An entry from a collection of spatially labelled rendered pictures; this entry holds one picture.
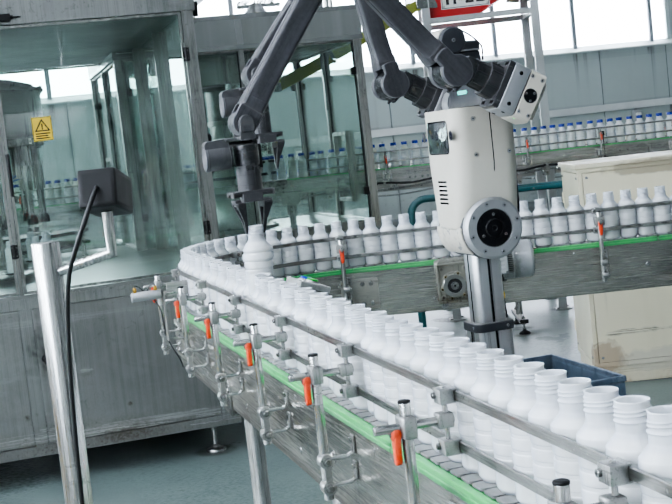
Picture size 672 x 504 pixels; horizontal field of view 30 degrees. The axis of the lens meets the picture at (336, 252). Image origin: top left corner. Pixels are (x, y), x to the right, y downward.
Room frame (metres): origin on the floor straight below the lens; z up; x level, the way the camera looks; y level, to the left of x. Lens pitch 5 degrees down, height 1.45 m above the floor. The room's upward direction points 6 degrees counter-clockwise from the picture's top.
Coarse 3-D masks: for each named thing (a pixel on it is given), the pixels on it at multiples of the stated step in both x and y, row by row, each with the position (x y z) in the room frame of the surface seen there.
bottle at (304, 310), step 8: (304, 296) 2.41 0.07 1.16; (304, 304) 2.41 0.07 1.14; (304, 312) 2.40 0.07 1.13; (296, 320) 2.41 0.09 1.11; (304, 320) 2.40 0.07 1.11; (296, 328) 2.41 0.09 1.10; (296, 336) 2.42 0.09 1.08; (304, 336) 2.40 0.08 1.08; (304, 344) 2.40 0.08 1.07; (304, 352) 2.40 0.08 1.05; (304, 368) 2.40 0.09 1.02
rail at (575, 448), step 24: (216, 288) 3.18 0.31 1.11; (264, 312) 2.66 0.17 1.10; (384, 360) 1.87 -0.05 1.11; (432, 384) 1.68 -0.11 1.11; (384, 408) 1.90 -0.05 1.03; (480, 408) 1.52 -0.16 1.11; (432, 432) 1.70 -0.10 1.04; (528, 432) 1.38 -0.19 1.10; (552, 432) 1.33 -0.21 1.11; (480, 456) 1.53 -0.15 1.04; (600, 456) 1.22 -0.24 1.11; (528, 480) 1.40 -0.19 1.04; (648, 480) 1.13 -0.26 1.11
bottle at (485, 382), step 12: (492, 348) 1.59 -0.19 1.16; (480, 360) 1.56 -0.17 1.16; (492, 360) 1.55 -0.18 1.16; (480, 372) 1.56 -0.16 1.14; (492, 372) 1.55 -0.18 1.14; (480, 384) 1.55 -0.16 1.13; (492, 384) 1.55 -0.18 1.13; (480, 396) 1.55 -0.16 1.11; (480, 420) 1.55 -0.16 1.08; (480, 432) 1.55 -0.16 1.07; (480, 444) 1.55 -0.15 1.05; (492, 444) 1.54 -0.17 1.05; (492, 456) 1.54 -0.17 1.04; (480, 468) 1.56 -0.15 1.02; (492, 480) 1.54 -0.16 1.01
